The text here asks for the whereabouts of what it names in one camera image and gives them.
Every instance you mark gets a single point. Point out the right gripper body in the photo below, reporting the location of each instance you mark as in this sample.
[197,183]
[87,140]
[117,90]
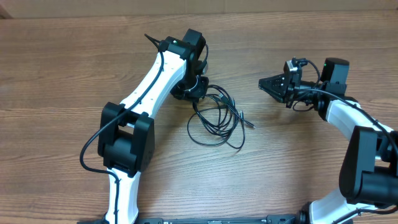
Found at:
[294,83]

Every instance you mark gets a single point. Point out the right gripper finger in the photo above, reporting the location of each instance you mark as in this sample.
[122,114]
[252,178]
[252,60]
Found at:
[277,93]
[276,81]

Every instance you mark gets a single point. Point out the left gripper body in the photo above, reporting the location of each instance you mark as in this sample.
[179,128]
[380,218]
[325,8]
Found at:
[191,88]

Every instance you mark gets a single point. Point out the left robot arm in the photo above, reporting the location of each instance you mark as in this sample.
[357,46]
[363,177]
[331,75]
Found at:
[127,140]

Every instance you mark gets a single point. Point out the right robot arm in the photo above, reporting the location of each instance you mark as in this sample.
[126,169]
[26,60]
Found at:
[368,175]

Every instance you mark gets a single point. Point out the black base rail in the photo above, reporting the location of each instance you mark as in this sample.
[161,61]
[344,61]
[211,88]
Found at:
[214,221]

